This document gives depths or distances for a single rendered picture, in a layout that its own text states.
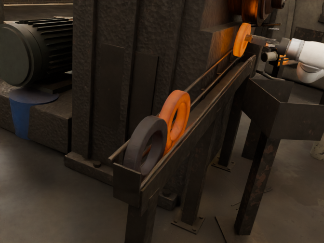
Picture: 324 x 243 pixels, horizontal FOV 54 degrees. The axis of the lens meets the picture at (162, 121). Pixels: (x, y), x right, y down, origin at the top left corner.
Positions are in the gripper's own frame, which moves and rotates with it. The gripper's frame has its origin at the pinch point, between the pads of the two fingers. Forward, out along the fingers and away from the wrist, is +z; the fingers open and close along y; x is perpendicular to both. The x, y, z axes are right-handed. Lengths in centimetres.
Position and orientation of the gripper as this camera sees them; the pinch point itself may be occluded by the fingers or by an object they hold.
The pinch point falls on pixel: (243, 36)
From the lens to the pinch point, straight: 157.1
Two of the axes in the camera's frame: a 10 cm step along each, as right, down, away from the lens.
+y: 4.3, -3.3, 8.4
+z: -8.9, -3.3, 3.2
